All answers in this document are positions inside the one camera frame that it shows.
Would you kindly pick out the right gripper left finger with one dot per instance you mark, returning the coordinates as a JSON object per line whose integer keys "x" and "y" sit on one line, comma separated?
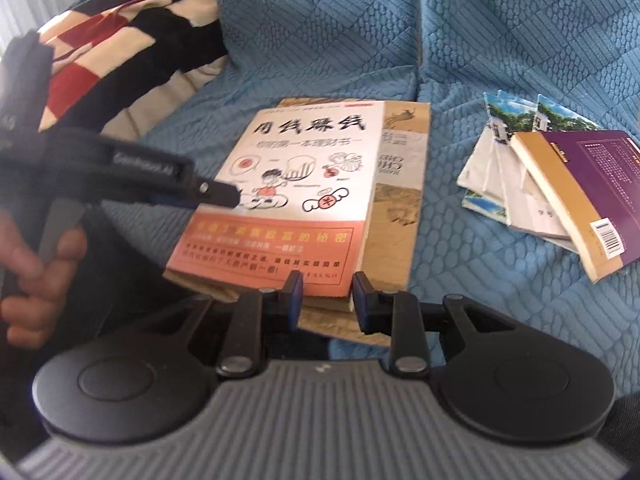
{"x": 257, "y": 314}

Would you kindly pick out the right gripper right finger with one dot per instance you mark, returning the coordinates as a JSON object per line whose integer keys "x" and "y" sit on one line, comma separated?
{"x": 399, "y": 316}

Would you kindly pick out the brown antique painting book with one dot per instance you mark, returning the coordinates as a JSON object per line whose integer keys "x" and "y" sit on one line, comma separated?
{"x": 393, "y": 226}

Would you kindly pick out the white orange finance book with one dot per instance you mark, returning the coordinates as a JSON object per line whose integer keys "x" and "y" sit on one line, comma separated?
{"x": 306, "y": 176}

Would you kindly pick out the scenic photo envelope top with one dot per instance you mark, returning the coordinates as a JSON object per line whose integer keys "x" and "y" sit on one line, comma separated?
{"x": 531, "y": 166}

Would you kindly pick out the scenic photo envelope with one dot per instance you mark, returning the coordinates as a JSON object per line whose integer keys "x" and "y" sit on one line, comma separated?
{"x": 484, "y": 205}
{"x": 487, "y": 159}
{"x": 531, "y": 166}

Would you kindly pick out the purple gold book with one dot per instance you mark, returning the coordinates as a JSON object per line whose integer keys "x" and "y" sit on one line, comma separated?
{"x": 605, "y": 165}

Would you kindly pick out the person's left hand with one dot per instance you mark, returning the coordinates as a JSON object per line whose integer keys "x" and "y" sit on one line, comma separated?
{"x": 31, "y": 317}

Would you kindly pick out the scenic photo envelope bottom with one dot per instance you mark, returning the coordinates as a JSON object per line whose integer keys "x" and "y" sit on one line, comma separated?
{"x": 484, "y": 205}

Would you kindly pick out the striped red black blanket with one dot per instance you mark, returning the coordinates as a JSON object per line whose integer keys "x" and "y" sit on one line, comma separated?
{"x": 122, "y": 66}

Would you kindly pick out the blue textured sofa cover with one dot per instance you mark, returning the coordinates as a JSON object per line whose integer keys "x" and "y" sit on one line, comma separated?
{"x": 445, "y": 56}

